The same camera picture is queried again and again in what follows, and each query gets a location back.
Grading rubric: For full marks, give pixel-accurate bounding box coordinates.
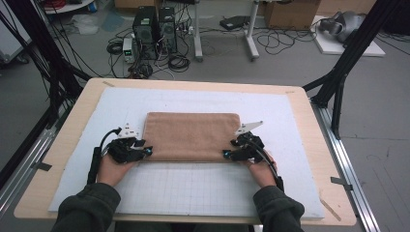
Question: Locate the white stand leg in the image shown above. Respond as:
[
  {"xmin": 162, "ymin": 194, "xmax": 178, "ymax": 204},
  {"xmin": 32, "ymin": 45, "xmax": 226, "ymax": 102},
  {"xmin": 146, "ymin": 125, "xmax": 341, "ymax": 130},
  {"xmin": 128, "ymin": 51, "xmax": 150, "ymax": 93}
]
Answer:
[
  {"xmin": 192, "ymin": 0, "xmax": 205, "ymax": 63},
  {"xmin": 244, "ymin": 0, "xmax": 261, "ymax": 62}
]

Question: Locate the large black computer tower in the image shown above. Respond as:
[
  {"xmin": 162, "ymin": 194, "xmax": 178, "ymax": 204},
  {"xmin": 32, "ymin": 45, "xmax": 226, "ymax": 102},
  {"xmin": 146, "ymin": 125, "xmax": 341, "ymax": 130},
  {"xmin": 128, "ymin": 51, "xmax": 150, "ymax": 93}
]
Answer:
[{"xmin": 132, "ymin": 6, "xmax": 160, "ymax": 61}]

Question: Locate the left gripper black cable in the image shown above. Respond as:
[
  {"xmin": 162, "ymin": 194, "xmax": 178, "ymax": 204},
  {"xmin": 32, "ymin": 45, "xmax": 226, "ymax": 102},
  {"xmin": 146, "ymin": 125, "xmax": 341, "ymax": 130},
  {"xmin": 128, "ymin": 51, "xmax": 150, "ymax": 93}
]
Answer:
[{"xmin": 86, "ymin": 127, "xmax": 123, "ymax": 186}]

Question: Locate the white power supply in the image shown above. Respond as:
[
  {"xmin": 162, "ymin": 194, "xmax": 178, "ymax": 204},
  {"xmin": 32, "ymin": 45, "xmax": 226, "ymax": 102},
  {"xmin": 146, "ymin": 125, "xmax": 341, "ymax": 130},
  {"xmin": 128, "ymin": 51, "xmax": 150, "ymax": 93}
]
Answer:
[{"xmin": 122, "ymin": 37, "xmax": 136, "ymax": 64}]

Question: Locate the loose black floor cable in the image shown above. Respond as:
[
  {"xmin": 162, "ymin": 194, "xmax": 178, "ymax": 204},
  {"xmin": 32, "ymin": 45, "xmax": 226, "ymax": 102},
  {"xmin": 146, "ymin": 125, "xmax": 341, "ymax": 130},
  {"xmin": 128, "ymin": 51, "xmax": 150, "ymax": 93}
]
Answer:
[{"xmin": 256, "ymin": 28, "xmax": 319, "ymax": 56}]

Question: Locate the black tape strip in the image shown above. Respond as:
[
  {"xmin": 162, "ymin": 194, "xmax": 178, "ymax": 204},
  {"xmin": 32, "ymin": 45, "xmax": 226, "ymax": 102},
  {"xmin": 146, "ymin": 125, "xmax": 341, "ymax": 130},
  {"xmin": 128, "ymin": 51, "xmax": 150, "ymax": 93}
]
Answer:
[{"xmin": 31, "ymin": 161, "xmax": 53, "ymax": 172}]

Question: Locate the cardboard box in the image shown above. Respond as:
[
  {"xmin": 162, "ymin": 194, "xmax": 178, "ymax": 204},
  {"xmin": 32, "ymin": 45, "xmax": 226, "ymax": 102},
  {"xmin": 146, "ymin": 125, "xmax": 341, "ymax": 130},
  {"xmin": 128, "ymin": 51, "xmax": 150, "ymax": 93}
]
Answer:
[{"xmin": 264, "ymin": 0, "xmax": 322, "ymax": 31}]

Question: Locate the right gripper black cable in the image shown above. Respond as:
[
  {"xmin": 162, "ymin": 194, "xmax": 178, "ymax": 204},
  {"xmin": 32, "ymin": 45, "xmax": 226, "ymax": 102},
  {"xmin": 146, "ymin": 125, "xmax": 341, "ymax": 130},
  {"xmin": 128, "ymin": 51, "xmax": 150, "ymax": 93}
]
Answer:
[{"xmin": 253, "ymin": 140, "xmax": 285, "ymax": 193}]

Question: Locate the person's right hand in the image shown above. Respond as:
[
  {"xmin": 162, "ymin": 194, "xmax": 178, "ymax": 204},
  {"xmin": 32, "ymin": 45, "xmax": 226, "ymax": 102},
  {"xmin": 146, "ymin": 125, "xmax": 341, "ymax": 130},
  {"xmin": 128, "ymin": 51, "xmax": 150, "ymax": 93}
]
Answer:
[{"xmin": 246, "ymin": 153, "xmax": 278, "ymax": 189}]

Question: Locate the grey device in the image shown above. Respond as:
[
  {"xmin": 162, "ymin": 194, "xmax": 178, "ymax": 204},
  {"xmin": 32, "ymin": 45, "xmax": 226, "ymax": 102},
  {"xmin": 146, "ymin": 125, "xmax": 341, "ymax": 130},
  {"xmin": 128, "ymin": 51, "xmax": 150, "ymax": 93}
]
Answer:
[{"xmin": 318, "ymin": 11, "xmax": 367, "ymax": 44}]

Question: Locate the wooden table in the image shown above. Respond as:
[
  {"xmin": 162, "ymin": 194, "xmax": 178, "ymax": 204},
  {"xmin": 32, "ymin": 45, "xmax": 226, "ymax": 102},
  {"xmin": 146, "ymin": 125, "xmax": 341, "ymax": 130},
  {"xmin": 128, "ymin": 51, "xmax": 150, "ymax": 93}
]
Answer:
[{"xmin": 13, "ymin": 76, "xmax": 358, "ymax": 227}]

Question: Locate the person's left hand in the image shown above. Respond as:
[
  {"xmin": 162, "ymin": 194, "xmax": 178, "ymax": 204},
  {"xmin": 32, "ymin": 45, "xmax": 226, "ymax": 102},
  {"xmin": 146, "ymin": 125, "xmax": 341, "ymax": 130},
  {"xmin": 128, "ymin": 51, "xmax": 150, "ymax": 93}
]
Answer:
[{"xmin": 97, "ymin": 153, "xmax": 138, "ymax": 188}]

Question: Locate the slim black computer tower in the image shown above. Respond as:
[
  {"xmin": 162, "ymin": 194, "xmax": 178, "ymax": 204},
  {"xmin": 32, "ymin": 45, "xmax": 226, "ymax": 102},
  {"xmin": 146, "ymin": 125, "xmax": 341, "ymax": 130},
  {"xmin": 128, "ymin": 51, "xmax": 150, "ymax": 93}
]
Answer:
[{"xmin": 157, "ymin": 6, "xmax": 179, "ymax": 54}]

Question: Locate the beige towel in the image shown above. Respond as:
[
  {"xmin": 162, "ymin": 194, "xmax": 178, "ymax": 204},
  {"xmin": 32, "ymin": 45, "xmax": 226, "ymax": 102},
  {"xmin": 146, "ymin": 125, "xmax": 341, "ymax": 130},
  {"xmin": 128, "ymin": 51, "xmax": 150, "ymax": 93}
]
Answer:
[{"xmin": 142, "ymin": 111, "xmax": 242, "ymax": 163}]

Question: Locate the grey tape strip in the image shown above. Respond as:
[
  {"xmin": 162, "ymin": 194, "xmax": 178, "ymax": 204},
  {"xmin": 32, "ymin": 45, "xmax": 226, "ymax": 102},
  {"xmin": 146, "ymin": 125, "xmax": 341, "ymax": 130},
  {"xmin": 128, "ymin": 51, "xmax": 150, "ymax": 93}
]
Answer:
[{"xmin": 330, "ymin": 176, "xmax": 354, "ymax": 191}]

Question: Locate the flat black device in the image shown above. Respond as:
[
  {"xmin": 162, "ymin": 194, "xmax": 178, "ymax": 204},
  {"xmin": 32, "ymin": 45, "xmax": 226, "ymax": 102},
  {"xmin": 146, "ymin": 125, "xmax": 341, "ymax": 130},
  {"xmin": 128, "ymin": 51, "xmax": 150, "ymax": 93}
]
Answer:
[{"xmin": 219, "ymin": 14, "xmax": 252, "ymax": 32}]

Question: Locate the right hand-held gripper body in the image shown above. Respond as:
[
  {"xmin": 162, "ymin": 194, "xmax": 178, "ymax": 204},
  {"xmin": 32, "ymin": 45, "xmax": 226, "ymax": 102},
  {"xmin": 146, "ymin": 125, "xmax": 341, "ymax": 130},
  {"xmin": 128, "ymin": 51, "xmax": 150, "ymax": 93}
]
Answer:
[{"xmin": 233, "ymin": 121, "xmax": 266, "ymax": 163}]

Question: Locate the aluminium rail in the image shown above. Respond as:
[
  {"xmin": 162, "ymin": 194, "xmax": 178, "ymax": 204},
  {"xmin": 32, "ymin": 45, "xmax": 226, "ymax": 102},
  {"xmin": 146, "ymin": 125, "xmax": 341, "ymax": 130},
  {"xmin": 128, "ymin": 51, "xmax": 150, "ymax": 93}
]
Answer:
[
  {"xmin": 310, "ymin": 99, "xmax": 382, "ymax": 232},
  {"xmin": 0, "ymin": 126, "xmax": 60, "ymax": 220}
]

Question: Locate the coiled black cable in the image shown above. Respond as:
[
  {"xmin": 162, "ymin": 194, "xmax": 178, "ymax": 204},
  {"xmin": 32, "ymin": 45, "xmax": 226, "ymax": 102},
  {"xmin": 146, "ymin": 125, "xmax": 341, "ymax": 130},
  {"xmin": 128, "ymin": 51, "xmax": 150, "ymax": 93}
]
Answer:
[{"xmin": 167, "ymin": 53, "xmax": 191, "ymax": 73}]

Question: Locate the white floor board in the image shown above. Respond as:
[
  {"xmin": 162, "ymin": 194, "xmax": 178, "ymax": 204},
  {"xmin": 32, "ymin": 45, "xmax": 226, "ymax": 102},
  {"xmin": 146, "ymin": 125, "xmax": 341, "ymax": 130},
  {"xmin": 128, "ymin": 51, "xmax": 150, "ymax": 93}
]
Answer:
[{"xmin": 310, "ymin": 14, "xmax": 387, "ymax": 58}]

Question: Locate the white foam mat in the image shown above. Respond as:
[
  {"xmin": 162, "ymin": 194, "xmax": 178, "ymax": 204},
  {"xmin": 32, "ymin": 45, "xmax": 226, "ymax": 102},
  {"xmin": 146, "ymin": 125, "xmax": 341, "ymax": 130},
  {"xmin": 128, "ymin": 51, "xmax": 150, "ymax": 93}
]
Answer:
[{"xmin": 47, "ymin": 86, "xmax": 326, "ymax": 220}]

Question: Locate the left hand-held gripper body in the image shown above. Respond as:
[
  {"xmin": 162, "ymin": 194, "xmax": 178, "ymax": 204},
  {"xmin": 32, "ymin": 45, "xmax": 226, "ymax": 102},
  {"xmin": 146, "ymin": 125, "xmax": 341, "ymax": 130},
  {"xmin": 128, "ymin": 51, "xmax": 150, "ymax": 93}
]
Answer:
[{"xmin": 106, "ymin": 122, "xmax": 144, "ymax": 164}]

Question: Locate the black metal frame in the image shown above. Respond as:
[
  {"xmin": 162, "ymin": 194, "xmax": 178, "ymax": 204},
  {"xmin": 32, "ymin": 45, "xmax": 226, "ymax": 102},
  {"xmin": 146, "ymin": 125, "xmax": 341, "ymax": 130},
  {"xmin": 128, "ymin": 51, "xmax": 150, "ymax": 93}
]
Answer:
[
  {"xmin": 0, "ymin": 0, "xmax": 93, "ymax": 191},
  {"xmin": 302, "ymin": 0, "xmax": 404, "ymax": 140}
]

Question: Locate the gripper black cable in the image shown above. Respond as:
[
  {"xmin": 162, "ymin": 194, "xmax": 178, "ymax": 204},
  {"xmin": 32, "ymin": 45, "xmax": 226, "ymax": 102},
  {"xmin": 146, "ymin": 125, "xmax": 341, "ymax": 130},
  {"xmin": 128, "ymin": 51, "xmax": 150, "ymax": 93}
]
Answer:
[
  {"xmin": 253, "ymin": 140, "xmax": 285, "ymax": 193},
  {"xmin": 86, "ymin": 127, "xmax": 123, "ymax": 186}
]

